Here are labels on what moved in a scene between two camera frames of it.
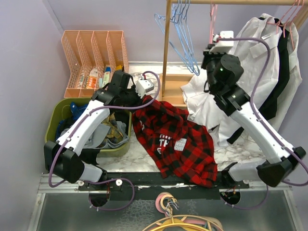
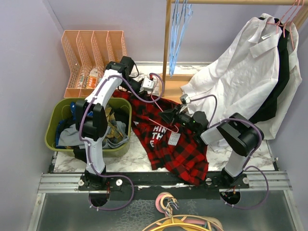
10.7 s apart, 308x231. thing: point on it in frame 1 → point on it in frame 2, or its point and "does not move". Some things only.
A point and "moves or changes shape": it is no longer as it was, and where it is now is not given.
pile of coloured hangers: (165, 201) does not move
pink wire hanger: (213, 11) → (159, 123)
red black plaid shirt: (180, 147) moves or changes shape
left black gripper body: (131, 98) → (135, 86)
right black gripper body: (209, 62) → (184, 119)
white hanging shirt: (258, 48) does not move
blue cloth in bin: (76, 112) does not move
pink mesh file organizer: (91, 57) does not move
